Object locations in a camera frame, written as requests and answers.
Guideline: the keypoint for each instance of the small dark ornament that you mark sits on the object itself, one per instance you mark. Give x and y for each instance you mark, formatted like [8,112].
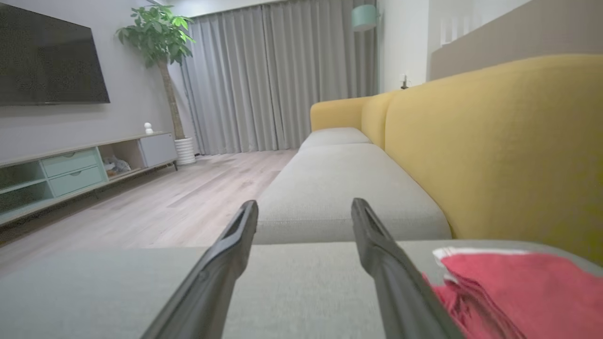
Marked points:
[404,84]

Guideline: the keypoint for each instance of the long low television cabinet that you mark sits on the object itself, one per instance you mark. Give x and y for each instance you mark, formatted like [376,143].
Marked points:
[70,162]

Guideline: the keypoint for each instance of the grey and yellow sofa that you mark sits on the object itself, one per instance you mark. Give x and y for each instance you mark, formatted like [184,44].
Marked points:
[494,141]

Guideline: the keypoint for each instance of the small white figurine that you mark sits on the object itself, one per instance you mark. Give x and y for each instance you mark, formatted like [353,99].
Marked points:
[148,128]

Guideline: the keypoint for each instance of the red shorts with white stripe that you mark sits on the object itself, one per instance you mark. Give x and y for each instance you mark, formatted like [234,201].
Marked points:
[527,292]

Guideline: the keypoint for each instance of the large grey sofa seat cushion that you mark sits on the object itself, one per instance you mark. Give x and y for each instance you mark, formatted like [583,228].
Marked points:
[306,282]

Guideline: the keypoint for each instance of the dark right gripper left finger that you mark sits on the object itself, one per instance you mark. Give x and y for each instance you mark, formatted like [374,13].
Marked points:
[207,296]

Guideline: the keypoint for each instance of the grey soft toy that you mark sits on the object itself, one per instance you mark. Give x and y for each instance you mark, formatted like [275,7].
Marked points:
[115,165]

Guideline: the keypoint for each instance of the black flat screen television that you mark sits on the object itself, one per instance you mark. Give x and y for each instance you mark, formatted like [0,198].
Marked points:
[47,61]

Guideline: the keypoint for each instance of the grey pleated curtain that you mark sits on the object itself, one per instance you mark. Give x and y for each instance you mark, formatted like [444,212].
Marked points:
[264,80]

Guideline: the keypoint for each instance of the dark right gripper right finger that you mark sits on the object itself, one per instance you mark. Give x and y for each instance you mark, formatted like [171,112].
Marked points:
[405,301]

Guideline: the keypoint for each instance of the green leafy indoor tree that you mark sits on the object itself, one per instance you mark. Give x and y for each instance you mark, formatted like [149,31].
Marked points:
[160,37]

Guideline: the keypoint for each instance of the small grey sofa seat cushion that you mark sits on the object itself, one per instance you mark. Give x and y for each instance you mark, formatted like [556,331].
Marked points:
[332,137]

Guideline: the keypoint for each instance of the teal shade floor lamp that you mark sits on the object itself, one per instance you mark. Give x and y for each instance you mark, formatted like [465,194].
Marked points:
[363,18]

